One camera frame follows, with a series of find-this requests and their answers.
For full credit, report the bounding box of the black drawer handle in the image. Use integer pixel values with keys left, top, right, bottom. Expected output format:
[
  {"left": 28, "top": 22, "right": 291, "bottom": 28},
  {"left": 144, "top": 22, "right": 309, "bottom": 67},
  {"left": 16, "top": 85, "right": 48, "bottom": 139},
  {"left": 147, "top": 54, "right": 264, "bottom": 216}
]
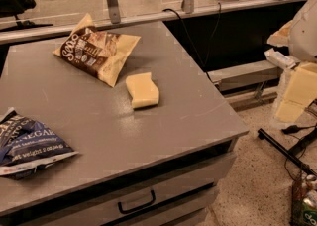
[{"left": 118, "top": 189, "right": 157, "bottom": 215}]

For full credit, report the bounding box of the blue chip bag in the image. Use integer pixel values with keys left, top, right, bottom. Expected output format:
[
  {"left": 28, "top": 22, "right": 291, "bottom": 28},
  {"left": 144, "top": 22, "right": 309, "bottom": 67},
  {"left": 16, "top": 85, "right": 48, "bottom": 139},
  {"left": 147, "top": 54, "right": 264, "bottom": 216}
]
[{"left": 0, "top": 108, "right": 77, "bottom": 179}]

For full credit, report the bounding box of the brown chip bag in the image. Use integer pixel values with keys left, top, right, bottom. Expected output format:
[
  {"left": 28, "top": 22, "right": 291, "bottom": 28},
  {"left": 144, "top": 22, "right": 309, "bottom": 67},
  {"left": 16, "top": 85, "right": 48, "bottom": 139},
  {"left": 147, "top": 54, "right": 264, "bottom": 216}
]
[{"left": 53, "top": 14, "right": 140, "bottom": 87}]

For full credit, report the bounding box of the black tripod leg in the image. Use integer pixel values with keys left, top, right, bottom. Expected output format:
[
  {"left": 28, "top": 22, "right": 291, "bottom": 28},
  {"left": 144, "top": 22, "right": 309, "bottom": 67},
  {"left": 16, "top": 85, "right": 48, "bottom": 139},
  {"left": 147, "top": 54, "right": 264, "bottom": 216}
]
[{"left": 258, "top": 129, "right": 317, "bottom": 176}]

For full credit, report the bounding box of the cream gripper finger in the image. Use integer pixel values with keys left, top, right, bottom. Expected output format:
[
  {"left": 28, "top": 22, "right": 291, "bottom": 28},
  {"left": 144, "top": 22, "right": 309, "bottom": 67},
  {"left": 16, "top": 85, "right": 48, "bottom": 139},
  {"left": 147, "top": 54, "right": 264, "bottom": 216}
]
[
  {"left": 267, "top": 20, "right": 292, "bottom": 47},
  {"left": 274, "top": 62, "right": 317, "bottom": 123}
]

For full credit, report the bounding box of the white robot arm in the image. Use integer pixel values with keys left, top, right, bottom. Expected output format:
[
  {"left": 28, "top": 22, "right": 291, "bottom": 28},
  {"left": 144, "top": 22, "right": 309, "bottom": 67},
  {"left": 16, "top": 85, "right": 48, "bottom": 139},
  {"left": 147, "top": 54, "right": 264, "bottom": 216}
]
[{"left": 264, "top": 0, "right": 317, "bottom": 123}]

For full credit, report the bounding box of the yellow sponge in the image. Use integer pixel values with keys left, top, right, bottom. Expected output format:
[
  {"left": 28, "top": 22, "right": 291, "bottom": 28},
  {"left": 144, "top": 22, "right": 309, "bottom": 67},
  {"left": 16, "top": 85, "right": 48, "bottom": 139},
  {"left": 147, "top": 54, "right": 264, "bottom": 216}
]
[{"left": 126, "top": 72, "right": 159, "bottom": 109}]

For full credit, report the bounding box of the metal glass bracket left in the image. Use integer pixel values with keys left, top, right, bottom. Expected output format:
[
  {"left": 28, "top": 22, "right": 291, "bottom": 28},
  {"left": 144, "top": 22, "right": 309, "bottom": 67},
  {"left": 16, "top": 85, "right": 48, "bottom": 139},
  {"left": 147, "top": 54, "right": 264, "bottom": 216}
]
[{"left": 107, "top": 0, "right": 121, "bottom": 24}]

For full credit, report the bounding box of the green soda can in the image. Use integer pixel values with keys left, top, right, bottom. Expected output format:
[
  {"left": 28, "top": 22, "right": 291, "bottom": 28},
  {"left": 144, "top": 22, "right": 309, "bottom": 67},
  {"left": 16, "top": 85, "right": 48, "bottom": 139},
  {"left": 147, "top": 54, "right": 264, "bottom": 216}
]
[{"left": 300, "top": 190, "right": 317, "bottom": 226}]

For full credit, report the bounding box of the white small packet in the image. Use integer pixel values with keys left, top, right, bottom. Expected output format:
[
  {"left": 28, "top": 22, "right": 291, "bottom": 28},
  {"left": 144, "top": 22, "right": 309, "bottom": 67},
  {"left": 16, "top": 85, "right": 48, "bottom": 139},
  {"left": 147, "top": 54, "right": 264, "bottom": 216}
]
[{"left": 264, "top": 49, "right": 297, "bottom": 69}]

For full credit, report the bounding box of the grey drawer cabinet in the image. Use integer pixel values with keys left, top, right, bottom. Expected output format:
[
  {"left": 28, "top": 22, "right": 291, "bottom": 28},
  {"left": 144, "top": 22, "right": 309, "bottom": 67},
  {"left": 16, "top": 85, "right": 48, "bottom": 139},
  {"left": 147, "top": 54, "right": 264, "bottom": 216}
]
[{"left": 1, "top": 140, "right": 236, "bottom": 226}]

